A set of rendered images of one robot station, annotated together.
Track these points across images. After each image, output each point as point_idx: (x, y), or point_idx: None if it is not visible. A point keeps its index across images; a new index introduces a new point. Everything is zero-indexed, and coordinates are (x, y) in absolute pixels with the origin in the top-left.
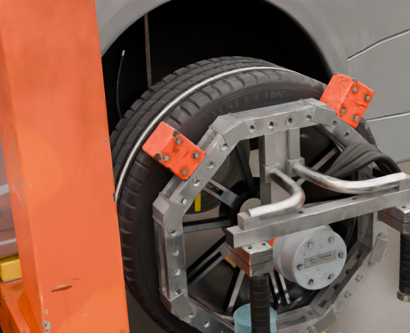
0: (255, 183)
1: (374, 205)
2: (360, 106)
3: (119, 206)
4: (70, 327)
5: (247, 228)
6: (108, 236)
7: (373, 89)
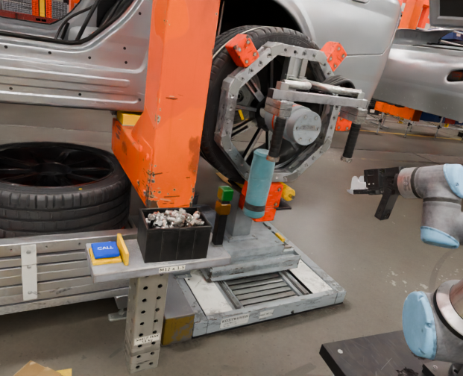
0: None
1: (344, 102)
2: (338, 60)
3: None
4: (171, 124)
5: (282, 89)
6: (203, 74)
7: None
